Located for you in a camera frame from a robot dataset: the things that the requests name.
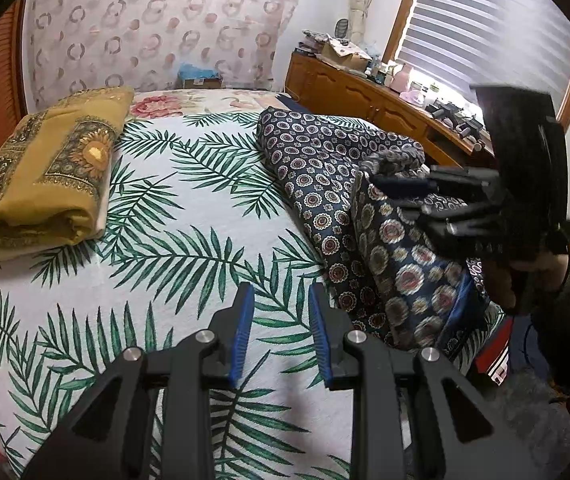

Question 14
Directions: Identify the navy blanket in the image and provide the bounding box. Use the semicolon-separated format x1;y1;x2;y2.
275;92;316;113

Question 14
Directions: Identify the wooden cabinet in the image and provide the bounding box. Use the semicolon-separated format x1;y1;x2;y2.
285;50;496;168

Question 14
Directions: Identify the pink bottle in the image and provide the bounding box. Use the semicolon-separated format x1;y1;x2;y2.
390;62;413;93

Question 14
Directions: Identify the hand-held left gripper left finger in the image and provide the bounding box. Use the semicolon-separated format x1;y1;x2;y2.
22;282;256;480

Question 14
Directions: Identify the person's right hand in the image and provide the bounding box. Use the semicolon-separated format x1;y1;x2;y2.
500;252;570;313

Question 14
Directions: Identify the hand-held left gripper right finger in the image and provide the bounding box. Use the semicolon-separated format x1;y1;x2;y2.
307;282;541;480

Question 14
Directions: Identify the mustard patterned cloth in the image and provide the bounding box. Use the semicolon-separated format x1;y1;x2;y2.
0;85;136;263

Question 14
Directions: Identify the white palm leaf cloth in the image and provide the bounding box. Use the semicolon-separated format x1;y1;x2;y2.
0;110;506;480

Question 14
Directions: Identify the open cardboard box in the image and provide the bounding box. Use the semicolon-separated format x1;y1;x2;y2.
320;37;371;71

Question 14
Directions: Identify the circle patterned curtain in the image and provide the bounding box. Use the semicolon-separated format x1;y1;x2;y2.
20;0;306;113

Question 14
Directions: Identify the dark metal gadget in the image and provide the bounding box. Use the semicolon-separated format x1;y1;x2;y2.
425;101;471;126

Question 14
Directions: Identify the red cloth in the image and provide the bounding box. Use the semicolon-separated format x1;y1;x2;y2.
472;317;516;386

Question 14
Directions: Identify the beige curtain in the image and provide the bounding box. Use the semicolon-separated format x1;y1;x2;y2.
347;0;383;43

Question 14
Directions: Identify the floral blanket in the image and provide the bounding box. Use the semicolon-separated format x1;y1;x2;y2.
0;87;311;476

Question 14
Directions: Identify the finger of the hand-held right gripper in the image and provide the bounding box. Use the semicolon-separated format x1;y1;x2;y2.
427;212;516;261
367;166;503;201

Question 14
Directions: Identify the striped window blind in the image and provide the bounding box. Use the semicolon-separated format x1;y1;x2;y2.
395;0;570;121

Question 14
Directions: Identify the blue topped box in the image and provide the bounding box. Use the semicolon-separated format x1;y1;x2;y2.
177;62;223;91

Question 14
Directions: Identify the navy circle patterned garment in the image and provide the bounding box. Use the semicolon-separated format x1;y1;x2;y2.
256;107;503;356

